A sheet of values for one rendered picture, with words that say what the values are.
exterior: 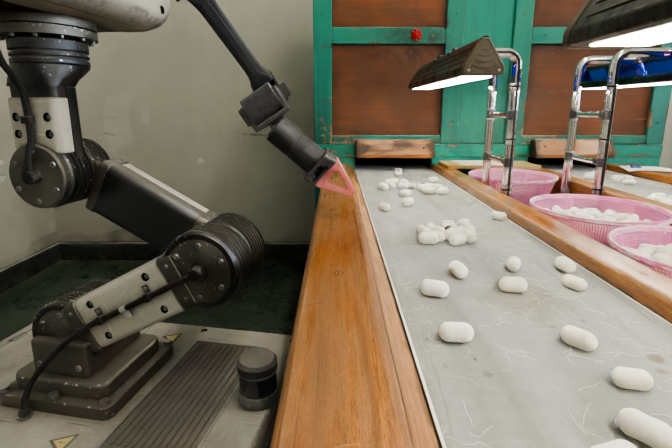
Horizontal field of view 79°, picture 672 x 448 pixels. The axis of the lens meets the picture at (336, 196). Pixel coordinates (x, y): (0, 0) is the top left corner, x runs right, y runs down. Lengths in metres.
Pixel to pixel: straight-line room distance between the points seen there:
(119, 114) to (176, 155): 0.41
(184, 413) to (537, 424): 0.59
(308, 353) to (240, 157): 2.30
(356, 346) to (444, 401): 0.09
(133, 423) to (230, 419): 0.16
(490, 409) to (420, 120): 1.36
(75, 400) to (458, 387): 0.66
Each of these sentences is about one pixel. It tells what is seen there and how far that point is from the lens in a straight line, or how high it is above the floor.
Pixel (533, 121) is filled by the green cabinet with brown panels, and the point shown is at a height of 0.93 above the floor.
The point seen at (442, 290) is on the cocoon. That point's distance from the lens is 0.54.
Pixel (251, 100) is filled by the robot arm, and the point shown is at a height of 0.99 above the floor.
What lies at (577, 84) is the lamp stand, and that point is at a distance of 1.37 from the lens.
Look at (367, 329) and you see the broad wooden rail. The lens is 0.42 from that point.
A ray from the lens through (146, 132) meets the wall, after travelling 2.81.
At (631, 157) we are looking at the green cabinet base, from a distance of 1.99.
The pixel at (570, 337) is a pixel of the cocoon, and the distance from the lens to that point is 0.50.
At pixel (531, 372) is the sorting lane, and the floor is 0.74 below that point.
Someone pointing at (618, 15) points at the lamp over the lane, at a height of 1.06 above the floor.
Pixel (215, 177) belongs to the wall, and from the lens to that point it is 2.70.
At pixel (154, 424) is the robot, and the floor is 0.47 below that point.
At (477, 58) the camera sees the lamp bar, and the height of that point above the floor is 1.07.
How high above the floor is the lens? 0.98
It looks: 12 degrees down
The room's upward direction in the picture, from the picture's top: straight up
